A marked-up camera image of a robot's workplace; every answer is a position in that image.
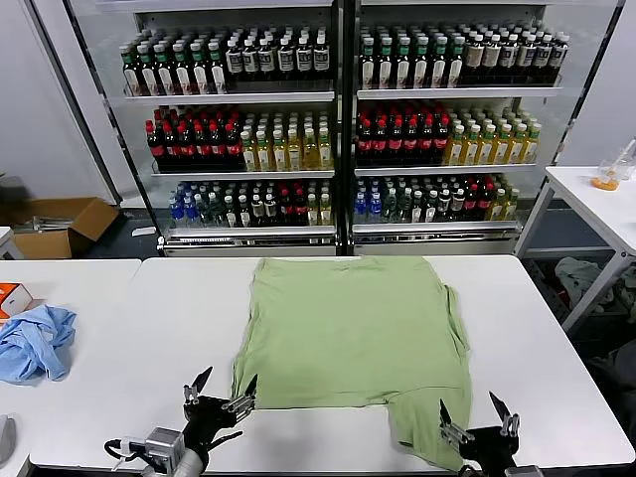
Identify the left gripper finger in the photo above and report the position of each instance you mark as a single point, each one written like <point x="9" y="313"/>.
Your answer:
<point x="203" y="378"/>
<point x="251" y="392"/>

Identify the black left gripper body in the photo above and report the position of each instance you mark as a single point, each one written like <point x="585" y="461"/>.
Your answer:
<point x="208" y="417"/>

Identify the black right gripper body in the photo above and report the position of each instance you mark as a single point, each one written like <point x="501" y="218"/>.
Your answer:
<point x="489" y="447"/>

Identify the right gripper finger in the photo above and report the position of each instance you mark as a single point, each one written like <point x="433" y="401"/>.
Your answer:
<point x="501" y="410"/>
<point x="447" y="422"/>

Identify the green T-shirt red print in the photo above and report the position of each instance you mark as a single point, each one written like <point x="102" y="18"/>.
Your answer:
<point x="348" y="323"/>

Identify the grey clothes heap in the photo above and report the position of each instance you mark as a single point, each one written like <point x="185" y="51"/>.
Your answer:
<point x="581" y="280"/>

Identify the grey crate red trim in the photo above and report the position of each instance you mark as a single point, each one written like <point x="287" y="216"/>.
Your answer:
<point x="554" y="298"/>

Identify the white cabinet shelf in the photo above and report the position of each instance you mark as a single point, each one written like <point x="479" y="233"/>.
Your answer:
<point x="248" y="231"/>
<point x="228" y="97"/>
<point x="243" y="174"/>
<point x="459" y="92"/>
<point x="437" y="227"/>
<point x="447" y="170"/>

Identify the white paper scrap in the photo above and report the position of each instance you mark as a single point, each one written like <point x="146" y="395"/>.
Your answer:
<point x="144" y="231"/>

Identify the clear green water bottle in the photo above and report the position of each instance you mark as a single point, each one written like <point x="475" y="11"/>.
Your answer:
<point x="404" y="208"/>
<point x="390" y="208"/>
<point x="204" y="212"/>

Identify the small dark drink bottle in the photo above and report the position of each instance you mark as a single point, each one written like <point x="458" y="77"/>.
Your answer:
<point x="270" y="212"/>
<point x="431" y="208"/>
<point x="458" y="206"/>
<point x="417" y="209"/>
<point x="257" y="212"/>
<point x="243" y="213"/>
<point x="444" y="207"/>
<point x="229" y="213"/>

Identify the blue label water bottle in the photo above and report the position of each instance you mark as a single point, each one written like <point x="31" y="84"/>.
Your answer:
<point x="176" y="211"/>
<point x="361" y="208"/>
<point x="375" y="208"/>
<point x="189" y="211"/>

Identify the crumpled light blue shirt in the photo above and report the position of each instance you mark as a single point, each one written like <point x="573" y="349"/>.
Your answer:
<point x="35" y="343"/>

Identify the red cap cola bottle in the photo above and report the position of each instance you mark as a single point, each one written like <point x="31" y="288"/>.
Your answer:
<point x="218" y="149"/>
<point x="300" y="211"/>
<point x="155" y="149"/>
<point x="442" y="144"/>
<point x="365" y="144"/>
<point x="285" y="211"/>
<point x="186" y="149"/>
<point x="381" y="144"/>
<point x="170" y="149"/>
<point x="202" y="149"/>
<point x="411" y="144"/>
<point x="472" y="205"/>
<point x="396" y="144"/>
<point x="427" y="144"/>
<point x="485" y="204"/>
<point x="234" y="149"/>

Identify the yellow drink bottle white cap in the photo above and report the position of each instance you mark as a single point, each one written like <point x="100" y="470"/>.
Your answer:
<point x="326" y="213"/>
<point x="497" y="207"/>
<point x="510" y="206"/>
<point x="295" y="155"/>
<point x="311" y="155"/>
<point x="457" y="149"/>
<point x="264" y="156"/>
<point x="280" y="156"/>
<point x="326" y="155"/>
<point x="504" y="148"/>
<point x="519" y="148"/>
<point x="248" y="156"/>
<point x="489" y="149"/>
<point x="473" y="149"/>
<point x="313" y="213"/>
<point x="532" y="147"/>

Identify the grey rounded device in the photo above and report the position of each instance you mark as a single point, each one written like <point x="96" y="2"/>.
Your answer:
<point x="6" y="439"/>

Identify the open cardboard box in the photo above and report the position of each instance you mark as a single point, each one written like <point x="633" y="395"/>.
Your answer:
<point x="49" y="243"/>

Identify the orange and white box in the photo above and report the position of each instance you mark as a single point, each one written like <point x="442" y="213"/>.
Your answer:
<point x="12" y="298"/>

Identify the bundle of metal rods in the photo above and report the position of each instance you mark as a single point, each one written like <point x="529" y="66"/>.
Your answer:
<point x="52" y="223"/>

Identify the white side table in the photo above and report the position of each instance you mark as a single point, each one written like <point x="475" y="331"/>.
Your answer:
<point x="586" y="199"/>

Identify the white stool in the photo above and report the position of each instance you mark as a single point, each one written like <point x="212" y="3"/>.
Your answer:
<point x="7" y="243"/>

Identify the clear beaker orange contents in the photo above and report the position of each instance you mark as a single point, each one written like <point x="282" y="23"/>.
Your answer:
<point x="606" y="181"/>

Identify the black bulky item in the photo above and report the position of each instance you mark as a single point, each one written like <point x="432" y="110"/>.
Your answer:
<point x="12" y="199"/>

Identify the open glass cabinet door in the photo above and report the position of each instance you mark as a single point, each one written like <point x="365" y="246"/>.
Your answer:
<point x="579" y="74"/>
<point x="99" y="124"/>

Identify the clear plastic container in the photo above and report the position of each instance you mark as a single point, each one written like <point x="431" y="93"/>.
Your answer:
<point x="628" y="161"/>

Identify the green cap tea bottle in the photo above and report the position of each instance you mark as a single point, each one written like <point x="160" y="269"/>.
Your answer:
<point x="367" y="69"/>
<point x="131" y="74"/>
<point x="439" y="68"/>
<point x="184" y="74"/>
<point x="201" y="73"/>
<point x="166" y="74"/>
<point x="421" y="68"/>
<point x="385" y="69"/>
<point x="217" y="73"/>
<point x="149" y="74"/>
<point x="403" y="69"/>
<point x="456" y="67"/>

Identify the dark tea bottle beige label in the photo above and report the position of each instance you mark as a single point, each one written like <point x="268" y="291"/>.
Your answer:
<point x="474" y="57"/>
<point x="492" y="56"/>

